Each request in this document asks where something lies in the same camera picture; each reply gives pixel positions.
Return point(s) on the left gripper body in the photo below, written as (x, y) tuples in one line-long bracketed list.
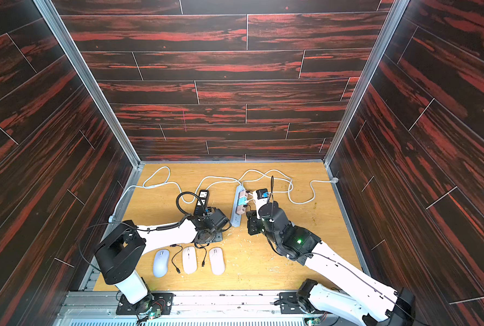
[(215, 237)]

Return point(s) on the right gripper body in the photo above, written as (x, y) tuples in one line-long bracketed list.
[(256, 222)]

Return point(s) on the pink mouse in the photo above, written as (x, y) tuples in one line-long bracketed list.
[(216, 258), (189, 260)]

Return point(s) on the white mouse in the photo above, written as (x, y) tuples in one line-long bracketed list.
[(161, 263)]

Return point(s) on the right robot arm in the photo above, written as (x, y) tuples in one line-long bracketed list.
[(360, 299)]

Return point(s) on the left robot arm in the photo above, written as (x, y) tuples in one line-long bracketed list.
[(119, 253)]

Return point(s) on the white power strip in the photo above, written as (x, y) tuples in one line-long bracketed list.
[(235, 218)]

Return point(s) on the black power strip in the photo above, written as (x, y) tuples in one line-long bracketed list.
[(201, 205)]

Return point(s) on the teal adapter on white strip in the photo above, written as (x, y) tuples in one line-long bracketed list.
[(242, 201)]

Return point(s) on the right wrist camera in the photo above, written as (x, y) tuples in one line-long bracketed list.
[(261, 198)]

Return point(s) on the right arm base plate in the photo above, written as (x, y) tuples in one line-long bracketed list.
[(292, 303)]

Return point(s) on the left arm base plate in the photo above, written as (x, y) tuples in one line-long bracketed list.
[(153, 305)]

